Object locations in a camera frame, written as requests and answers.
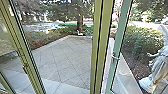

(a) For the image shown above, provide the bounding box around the green glass door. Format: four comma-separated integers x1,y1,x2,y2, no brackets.
104,0,134,94
0,0,116,94

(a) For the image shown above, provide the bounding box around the small white garden bench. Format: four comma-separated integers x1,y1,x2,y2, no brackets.
76,30,85,37

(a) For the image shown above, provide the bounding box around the large garden tree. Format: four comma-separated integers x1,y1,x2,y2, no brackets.
43,0,96,34

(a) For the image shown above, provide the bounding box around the white garden statue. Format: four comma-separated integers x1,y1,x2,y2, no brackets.
137,23,168,94

